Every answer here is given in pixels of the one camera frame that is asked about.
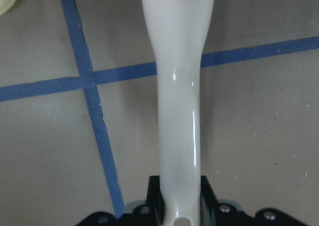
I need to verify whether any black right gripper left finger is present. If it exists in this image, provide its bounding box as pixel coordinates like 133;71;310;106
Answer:
146;176;165;226

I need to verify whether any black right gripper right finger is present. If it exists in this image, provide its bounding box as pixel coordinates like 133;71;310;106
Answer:
200;176;218;226

